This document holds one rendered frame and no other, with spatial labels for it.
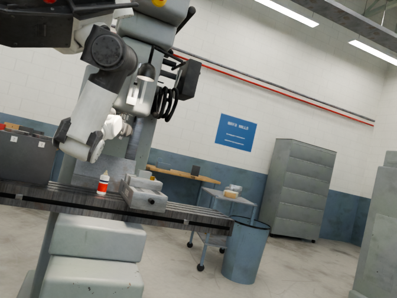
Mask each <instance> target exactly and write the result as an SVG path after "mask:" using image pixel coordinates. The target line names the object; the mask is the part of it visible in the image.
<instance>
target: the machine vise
mask: <svg viewBox="0 0 397 298"><path fill-rule="evenodd" d="M128 176H135V177H136V174H129V173H126V174H125V178H124V179H121V183H120V186H119V190H118V192H119V193H120V194H121V196H122V197H123V199H124V200H125V202H126V203H127V204H128V206H129V207H130V208H133V209H140V210H148V211H153V212H161V213H165V208H166V205H167V200H168V197H167V196H166V195H165V194H163V193H162V192H160V191H156V190H149V189H143V188H139V187H132V186H129V185H128V184H127V181H128ZM149 198H151V199H153V200H154V201H155V203H154V204H153V205H152V204H150V203H149V202H148V199H149Z"/></svg>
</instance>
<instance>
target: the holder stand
mask: <svg viewBox="0 0 397 298"><path fill-rule="evenodd" d="M52 139H53V138H52V137H48V136H45V135H39V134H32V135H29V132H25V131H20V130H17V129H12V128H5V129H4V130H3V129H2V130H0V179H6V180H14V181H19V182H27V183H34V184H42V185H48V182H49V179H50V174H51V170H52V167H53V163H54V158H55V155H56V151H57V148H56V147H55V146H53V143H52Z"/></svg>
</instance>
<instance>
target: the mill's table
mask: <svg viewBox="0 0 397 298"><path fill-rule="evenodd" d="M0 205H8V206H16V207H21V208H30V209H38V210H46V211H51V212H59V213H68V214H72V215H80V216H89V217H94V218H102V219H110V220H115V221H123V222H131V223H136V224H144V225H152V226H161V227H166V228H174V229H182V230H187V231H195V232H204V233H208V234H216V235H225V236H230V237H231V236H232V232H233V227H234V224H235V220H233V219H232V218H229V217H228V216H226V215H224V214H223V213H221V212H219V211H218V210H216V209H210V208H204V207H199V206H193V205H186V204H182V203H175V202H169V201H167V205H166V208H165V213H161V212H153V211H148V210H140V209H133V208H130V207H129V206H128V204H127V203H126V202H125V200H124V199H123V197H122V196H121V194H120V193H117V192H110V191H106V194H105V195H100V194H98V193H97V189H93V188H89V187H83V186H76V185H72V184H65V183H59V182H52V181H49V182H48V185H42V184H34V183H27V182H19V181H14V180H6V179H0Z"/></svg>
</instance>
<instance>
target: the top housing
mask: <svg viewBox="0 0 397 298"><path fill-rule="evenodd" d="M135 2H137V3H139V7H135V8H132V9H133V10H135V11H138V12H140V13H143V14H145V15H148V16H150V17H153V18H156V19H158V20H160V21H163V22H166V23H168V24H171V25H173V26H175V27H176V28H178V26H179V25H180V24H181V23H182V22H183V21H184V19H185V18H186V16H187V13H188V8H189V4H190V0H167V1H166V3H165V5H164V6H163V7H156V6H155V5H154V4H153V3H152V1H151V0H135ZM118 24H119V20H117V22H116V27H115V30H116V31H117V29H118Z"/></svg>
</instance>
